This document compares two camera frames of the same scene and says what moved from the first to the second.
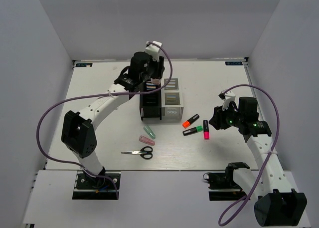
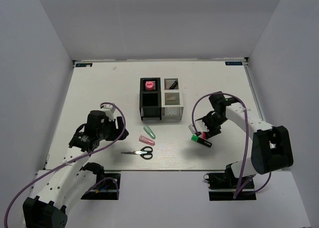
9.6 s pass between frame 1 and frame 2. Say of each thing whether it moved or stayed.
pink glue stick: moved
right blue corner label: stayed
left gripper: moved
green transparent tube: stayed
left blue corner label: stayed
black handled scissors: stayed
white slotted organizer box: stayed
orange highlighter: moved
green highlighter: moved
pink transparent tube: stayed
